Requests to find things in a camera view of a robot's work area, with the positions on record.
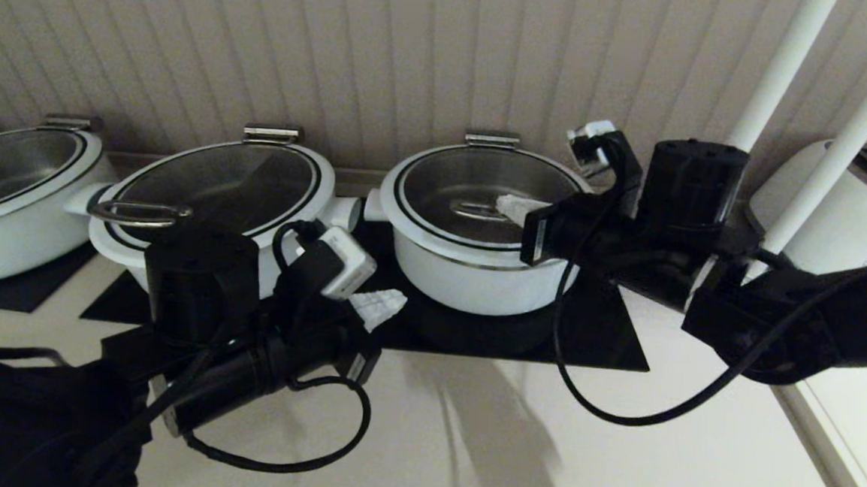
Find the small glass pot lid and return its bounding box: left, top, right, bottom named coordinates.
left=376, top=140, right=598, bottom=277

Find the small white pot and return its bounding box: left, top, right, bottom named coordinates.
left=358, top=186, right=595, bottom=322

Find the large white pot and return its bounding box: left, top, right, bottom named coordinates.
left=60, top=176, right=364, bottom=307
left=0, top=148, right=119, bottom=295

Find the white toaster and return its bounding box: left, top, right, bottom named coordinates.
left=745, top=135, right=867, bottom=278

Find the white round pole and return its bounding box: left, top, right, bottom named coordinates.
left=725, top=0, right=837, bottom=157
left=748, top=0, right=867, bottom=289

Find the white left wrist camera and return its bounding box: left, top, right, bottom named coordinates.
left=315, top=225, right=379, bottom=302

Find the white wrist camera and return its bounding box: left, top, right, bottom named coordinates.
left=565, top=118, right=616, bottom=168
left=315, top=225, right=379, bottom=302

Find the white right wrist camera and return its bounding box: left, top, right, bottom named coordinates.
left=565, top=118, right=616, bottom=168

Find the black right camera cable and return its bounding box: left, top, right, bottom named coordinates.
left=545, top=131, right=867, bottom=442

